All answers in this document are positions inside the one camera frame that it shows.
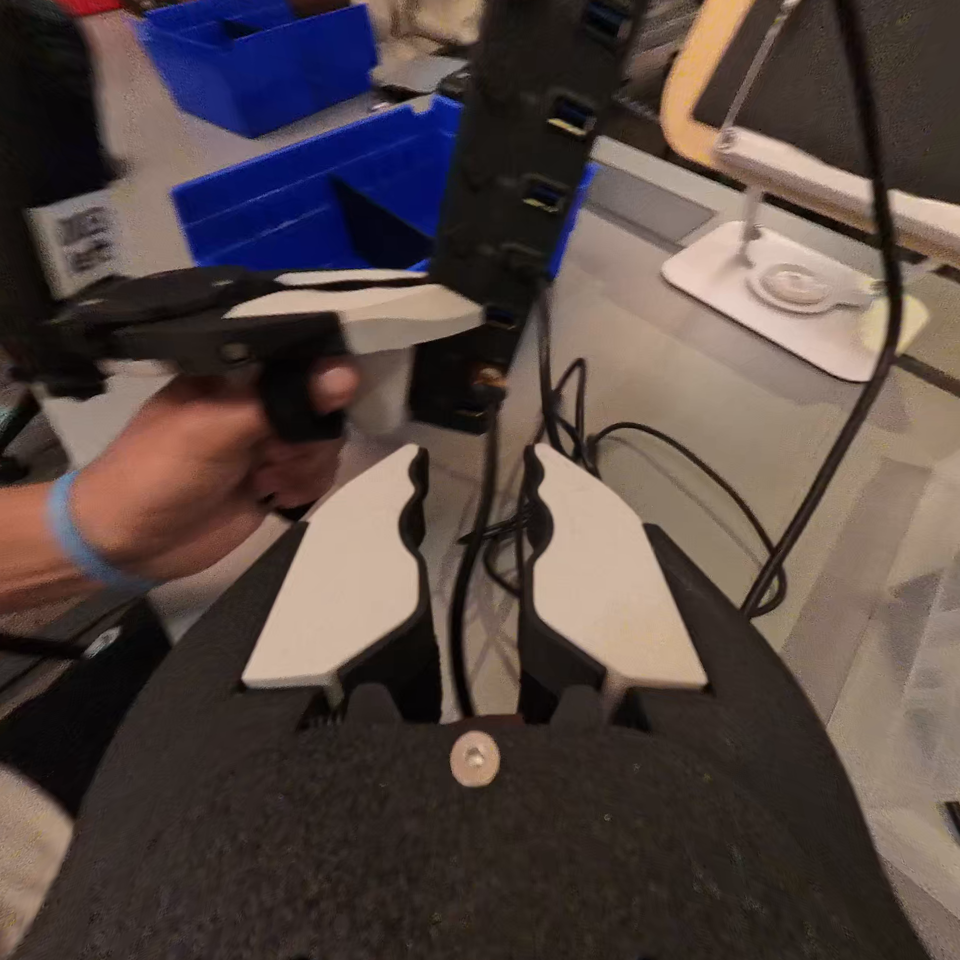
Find dark desk cable cover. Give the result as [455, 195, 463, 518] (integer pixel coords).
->
[585, 161, 714, 245]

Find thick black hub cable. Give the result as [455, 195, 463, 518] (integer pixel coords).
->
[540, 0, 901, 620]

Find person's left hand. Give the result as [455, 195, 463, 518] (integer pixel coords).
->
[75, 375, 346, 582]

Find blue plastic bin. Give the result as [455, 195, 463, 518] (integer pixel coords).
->
[135, 0, 380, 140]
[171, 96, 601, 282]

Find blue wristband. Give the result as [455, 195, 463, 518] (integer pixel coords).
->
[46, 471, 151, 590]

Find black USB hub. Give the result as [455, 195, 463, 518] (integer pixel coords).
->
[408, 0, 650, 436]

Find white tablet stand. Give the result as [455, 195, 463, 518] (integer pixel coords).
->
[660, 0, 960, 384]

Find person's light trousers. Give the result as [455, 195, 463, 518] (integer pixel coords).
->
[0, 765, 76, 957]

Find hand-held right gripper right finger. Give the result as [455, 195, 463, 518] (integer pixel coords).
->
[519, 442, 710, 725]

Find black bin divider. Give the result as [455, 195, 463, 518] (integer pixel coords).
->
[333, 178, 436, 270]

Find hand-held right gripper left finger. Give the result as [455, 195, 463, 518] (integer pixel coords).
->
[241, 444, 441, 725]

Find grey desk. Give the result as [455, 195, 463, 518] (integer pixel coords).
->
[75, 0, 960, 901]

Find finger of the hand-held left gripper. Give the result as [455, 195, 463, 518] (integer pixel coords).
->
[273, 270, 432, 290]
[225, 283, 485, 355]

